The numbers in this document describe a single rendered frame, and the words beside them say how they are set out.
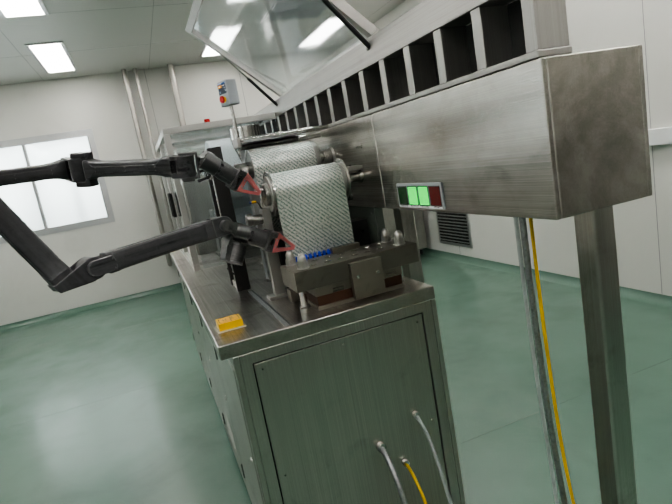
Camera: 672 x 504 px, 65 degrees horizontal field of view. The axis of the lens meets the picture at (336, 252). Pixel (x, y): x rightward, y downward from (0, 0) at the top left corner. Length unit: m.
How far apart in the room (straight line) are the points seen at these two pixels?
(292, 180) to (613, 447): 1.13
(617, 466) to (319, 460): 0.77
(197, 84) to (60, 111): 1.66
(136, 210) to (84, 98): 1.46
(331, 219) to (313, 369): 0.50
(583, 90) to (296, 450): 1.16
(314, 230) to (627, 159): 0.94
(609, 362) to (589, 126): 0.53
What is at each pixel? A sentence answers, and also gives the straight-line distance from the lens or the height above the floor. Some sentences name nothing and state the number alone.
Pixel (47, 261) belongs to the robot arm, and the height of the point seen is 1.21.
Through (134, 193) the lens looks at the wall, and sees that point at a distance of 7.19.
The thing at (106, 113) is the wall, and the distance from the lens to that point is 7.26.
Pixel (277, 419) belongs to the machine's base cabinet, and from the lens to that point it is 1.54.
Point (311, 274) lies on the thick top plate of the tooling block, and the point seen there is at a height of 1.01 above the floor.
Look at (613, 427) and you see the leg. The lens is 1.42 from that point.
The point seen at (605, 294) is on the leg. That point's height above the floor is 0.93.
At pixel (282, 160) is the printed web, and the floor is 1.35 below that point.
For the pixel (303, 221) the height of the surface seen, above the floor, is 1.15.
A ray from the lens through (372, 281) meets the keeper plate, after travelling 1.57.
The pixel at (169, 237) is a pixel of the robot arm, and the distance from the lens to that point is 1.53.
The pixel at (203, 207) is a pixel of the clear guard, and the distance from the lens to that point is 2.67.
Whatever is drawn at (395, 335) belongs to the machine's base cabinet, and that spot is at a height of 0.78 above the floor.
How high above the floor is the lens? 1.33
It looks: 10 degrees down
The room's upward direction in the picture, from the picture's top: 10 degrees counter-clockwise
